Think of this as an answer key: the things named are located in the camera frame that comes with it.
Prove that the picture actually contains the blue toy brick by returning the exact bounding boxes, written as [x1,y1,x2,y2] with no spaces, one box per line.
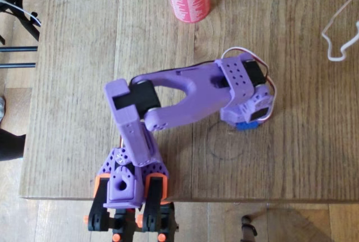
[236,121,260,132]

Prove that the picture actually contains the black orange table clamp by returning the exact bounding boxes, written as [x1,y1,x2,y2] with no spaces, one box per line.
[83,173,123,242]
[136,172,171,242]

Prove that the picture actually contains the person in black clothes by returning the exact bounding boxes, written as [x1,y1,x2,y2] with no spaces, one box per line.
[0,95,26,162]

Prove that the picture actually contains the thin servo wire bundle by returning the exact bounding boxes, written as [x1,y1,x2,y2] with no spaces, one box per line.
[220,47,279,122]

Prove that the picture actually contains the long white cable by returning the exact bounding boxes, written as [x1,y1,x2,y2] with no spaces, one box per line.
[321,0,359,62]

